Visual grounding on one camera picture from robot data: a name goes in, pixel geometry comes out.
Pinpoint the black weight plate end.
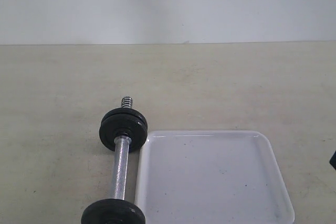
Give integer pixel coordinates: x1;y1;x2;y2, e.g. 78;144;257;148
99;113;148;152

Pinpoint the chrome threaded dumbbell bar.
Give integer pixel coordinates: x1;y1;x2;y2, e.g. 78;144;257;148
110;95;135;201

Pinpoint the black weight plate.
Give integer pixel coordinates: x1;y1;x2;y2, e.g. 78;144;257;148
81;198;145;224
101;108;148;127

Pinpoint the white rectangular plastic tray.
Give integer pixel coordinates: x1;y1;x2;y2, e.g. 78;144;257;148
135;130;295;223

